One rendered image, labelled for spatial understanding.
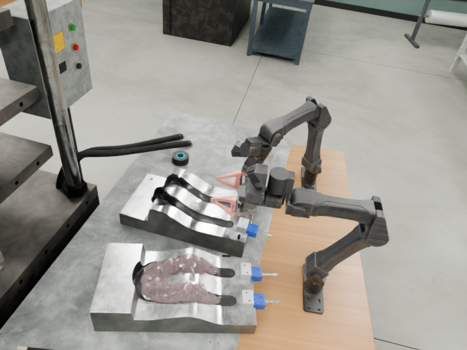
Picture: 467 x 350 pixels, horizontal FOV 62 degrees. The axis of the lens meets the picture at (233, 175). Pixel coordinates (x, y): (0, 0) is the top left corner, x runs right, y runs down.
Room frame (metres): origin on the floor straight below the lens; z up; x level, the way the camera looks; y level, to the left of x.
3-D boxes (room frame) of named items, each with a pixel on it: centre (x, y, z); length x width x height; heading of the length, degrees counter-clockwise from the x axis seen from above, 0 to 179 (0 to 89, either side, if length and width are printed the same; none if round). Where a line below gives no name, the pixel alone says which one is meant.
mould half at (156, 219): (1.10, 0.15, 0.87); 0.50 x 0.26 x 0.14; 80
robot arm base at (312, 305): (0.84, -0.34, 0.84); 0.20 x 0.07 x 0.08; 178
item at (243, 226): (0.99, -0.11, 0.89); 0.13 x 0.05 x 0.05; 80
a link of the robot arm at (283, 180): (0.84, -0.16, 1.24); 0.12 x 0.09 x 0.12; 88
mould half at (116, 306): (0.73, 0.13, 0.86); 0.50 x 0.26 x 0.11; 97
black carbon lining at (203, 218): (1.09, 0.14, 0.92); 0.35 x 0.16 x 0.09; 80
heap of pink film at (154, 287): (0.74, 0.13, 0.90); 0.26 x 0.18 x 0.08; 97
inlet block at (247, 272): (0.83, -0.13, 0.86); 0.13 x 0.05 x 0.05; 97
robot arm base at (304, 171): (1.44, -0.36, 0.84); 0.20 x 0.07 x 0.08; 178
